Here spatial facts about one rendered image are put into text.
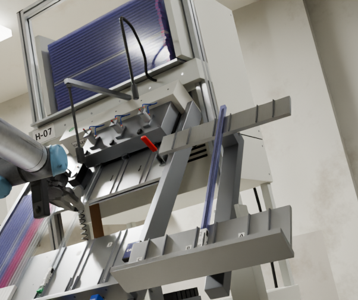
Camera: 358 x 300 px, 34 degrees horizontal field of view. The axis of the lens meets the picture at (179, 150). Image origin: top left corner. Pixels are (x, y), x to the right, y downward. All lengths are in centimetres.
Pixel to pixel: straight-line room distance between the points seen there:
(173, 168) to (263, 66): 320
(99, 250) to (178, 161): 34
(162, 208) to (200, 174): 49
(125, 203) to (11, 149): 92
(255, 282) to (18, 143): 59
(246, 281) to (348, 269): 307
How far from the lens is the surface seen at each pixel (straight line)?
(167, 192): 156
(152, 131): 172
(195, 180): 200
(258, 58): 479
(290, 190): 453
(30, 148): 137
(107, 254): 151
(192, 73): 187
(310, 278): 449
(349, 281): 430
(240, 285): 126
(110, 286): 138
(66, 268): 159
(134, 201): 215
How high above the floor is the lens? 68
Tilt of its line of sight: 13 degrees up
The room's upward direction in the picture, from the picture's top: 12 degrees counter-clockwise
